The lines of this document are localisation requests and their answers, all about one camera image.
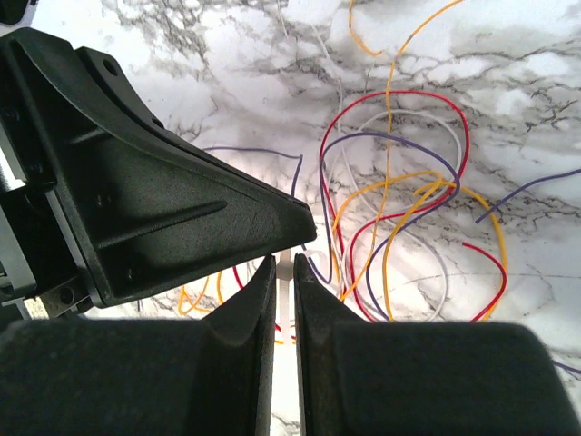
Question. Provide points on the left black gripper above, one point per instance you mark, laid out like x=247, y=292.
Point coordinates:
x=57, y=253

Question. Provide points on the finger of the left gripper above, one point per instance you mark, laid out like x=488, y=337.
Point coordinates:
x=133, y=160

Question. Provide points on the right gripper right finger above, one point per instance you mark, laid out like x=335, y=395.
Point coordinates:
x=420, y=378

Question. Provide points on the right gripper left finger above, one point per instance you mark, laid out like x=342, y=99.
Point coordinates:
x=145, y=377

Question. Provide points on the white zip tie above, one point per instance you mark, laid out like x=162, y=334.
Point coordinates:
x=284, y=275

